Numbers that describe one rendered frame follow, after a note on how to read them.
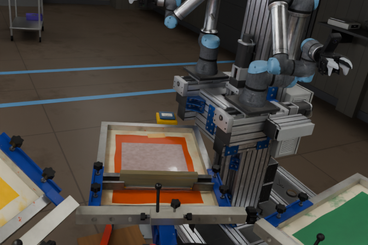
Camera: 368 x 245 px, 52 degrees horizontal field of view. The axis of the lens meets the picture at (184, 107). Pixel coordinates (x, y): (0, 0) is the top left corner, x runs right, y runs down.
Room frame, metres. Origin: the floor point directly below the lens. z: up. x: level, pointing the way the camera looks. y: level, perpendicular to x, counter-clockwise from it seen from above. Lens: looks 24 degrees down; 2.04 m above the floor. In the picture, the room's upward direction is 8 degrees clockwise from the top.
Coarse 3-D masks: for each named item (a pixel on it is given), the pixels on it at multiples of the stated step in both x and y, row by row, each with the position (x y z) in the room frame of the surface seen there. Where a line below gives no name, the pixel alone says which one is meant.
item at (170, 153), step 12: (156, 144) 1.84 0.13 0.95; (168, 144) 1.86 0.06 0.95; (180, 144) 1.88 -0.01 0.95; (156, 156) 1.71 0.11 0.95; (168, 156) 1.73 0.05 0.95; (180, 156) 1.75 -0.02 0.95; (156, 168) 1.60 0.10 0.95; (168, 168) 1.62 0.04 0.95; (180, 168) 1.63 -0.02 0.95; (192, 168) 1.65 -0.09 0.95; (168, 192) 1.42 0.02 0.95; (180, 192) 1.43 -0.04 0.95; (192, 192) 1.44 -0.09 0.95
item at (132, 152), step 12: (120, 144) 1.79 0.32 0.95; (132, 144) 1.80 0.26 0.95; (144, 144) 1.82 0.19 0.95; (120, 156) 1.67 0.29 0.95; (132, 156) 1.68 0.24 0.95; (144, 156) 1.70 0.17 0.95; (120, 168) 1.56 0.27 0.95; (132, 168) 1.57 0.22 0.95; (144, 168) 1.59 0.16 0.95; (120, 192) 1.37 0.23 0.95; (132, 192) 1.38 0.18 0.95; (144, 192) 1.40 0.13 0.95; (156, 192) 1.41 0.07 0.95
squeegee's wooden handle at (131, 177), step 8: (120, 176) 1.38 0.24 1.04; (128, 176) 1.38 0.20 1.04; (136, 176) 1.39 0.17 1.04; (144, 176) 1.40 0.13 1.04; (152, 176) 1.40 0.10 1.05; (160, 176) 1.41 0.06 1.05; (168, 176) 1.42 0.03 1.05; (176, 176) 1.42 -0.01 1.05; (184, 176) 1.43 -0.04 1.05; (192, 176) 1.44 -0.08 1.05; (128, 184) 1.38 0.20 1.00; (136, 184) 1.39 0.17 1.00; (144, 184) 1.40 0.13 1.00; (152, 184) 1.40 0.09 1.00; (168, 184) 1.42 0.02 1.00; (176, 184) 1.43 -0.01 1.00; (184, 184) 1.43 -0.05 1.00; (192, 184) 1.44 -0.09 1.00
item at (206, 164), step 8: (104, 128) 1.88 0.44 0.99; (112, 128) 1.94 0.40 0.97; (120, 128) 1.95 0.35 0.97; (128, 128) 1.96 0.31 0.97; (136, 128) 1.97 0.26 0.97; (144, 128) 1.97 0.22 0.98; (152, 128) 1.98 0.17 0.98; (160, 128) 1.99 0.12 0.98; (168, 128) 2.00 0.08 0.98; (176, 128) 2.01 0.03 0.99; (184, 128) 2.02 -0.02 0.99; (192, 128) 2.03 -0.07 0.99; (104, 136) 1.79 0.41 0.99; (200, 136) 1.94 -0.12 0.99; (104, 144) 1.71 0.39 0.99; (200, 144) 1.85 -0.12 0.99; (104, 152) 1.63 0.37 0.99; (200, 152) 1.76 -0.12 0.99; (104, 160) 1.56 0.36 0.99; (200, 160) 1.73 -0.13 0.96; (208, 160) 1.69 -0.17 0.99; (208, 168) 1.61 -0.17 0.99; (216, 200) 1.37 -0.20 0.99
